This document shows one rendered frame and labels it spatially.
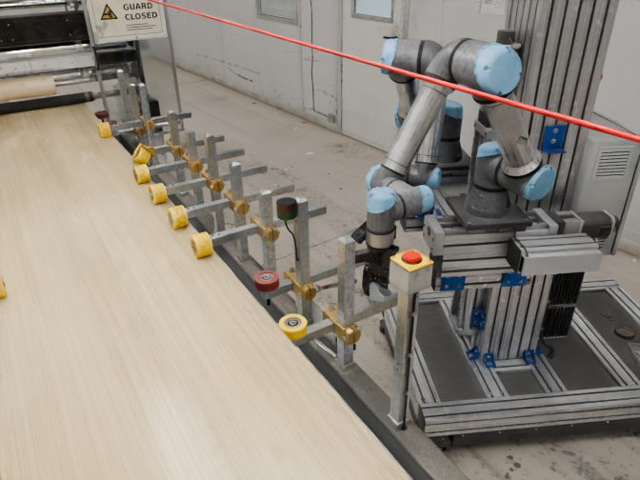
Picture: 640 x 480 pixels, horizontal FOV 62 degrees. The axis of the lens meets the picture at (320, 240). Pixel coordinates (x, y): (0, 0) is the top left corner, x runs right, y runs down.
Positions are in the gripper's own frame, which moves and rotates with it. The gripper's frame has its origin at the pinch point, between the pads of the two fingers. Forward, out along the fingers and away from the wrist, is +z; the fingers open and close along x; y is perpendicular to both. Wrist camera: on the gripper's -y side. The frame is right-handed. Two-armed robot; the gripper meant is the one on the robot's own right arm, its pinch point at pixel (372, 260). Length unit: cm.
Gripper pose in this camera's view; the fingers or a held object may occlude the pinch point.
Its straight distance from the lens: 195.8
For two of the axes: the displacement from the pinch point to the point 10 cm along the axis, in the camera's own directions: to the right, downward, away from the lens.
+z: 0.2, 8.7, 4.9
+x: -5.2, -4.1, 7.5
